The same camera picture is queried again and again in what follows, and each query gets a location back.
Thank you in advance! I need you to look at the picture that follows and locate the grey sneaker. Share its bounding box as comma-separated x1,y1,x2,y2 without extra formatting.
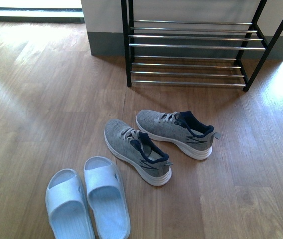
136,110,221,160
104,119,172,186

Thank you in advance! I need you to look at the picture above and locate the light blue slipper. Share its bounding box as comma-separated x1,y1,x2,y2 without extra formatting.
84,156,131,239
45,169,95,239

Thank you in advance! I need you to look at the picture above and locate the black metal shoe rack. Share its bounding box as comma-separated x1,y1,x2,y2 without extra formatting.
121,0,283,92

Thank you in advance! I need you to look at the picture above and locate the grey window frame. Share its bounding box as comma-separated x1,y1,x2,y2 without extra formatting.
0,7,85,24

